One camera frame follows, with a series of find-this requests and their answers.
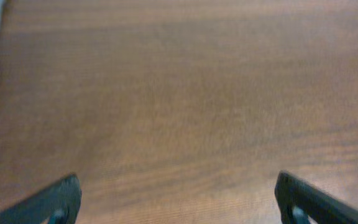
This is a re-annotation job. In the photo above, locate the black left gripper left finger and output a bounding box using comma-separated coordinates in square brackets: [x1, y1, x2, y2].
[0, 174, 82, 224]

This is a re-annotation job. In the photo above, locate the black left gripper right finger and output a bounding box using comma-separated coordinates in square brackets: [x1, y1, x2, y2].
[275, 170, 358, 224]

